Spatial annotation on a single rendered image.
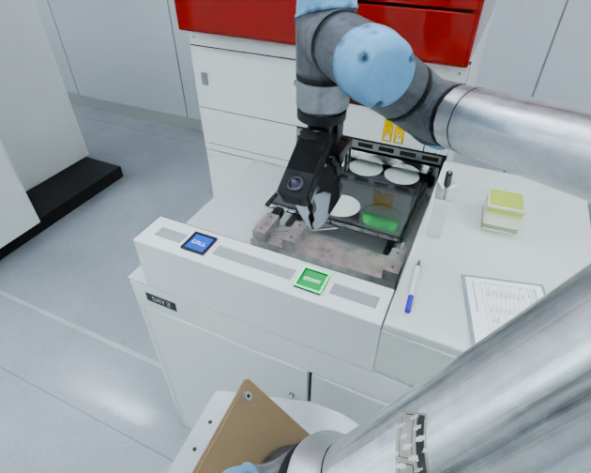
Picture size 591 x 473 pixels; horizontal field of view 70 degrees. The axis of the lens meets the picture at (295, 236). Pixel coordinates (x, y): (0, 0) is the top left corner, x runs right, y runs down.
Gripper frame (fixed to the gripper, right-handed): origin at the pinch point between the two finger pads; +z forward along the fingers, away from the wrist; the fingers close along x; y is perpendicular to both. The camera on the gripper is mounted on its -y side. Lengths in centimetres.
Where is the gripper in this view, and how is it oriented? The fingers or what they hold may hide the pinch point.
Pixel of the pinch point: (311, 225)
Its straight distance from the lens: 71.3
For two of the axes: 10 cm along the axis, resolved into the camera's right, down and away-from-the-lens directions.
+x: -9.1, -2.7, 3.2
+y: 4.2, -5.9, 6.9
